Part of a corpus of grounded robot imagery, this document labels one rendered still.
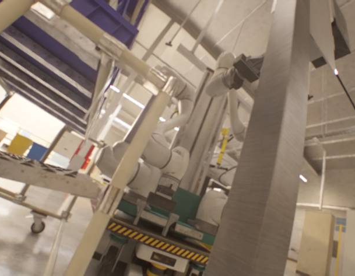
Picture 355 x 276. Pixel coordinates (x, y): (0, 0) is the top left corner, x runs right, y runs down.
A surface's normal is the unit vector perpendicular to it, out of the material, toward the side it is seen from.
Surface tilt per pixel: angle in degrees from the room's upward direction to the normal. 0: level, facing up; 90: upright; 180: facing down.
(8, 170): 90
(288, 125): 90
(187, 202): 90
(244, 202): 90
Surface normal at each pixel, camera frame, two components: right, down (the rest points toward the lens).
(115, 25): 0.55, -0.13
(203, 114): 0.30, -0.26
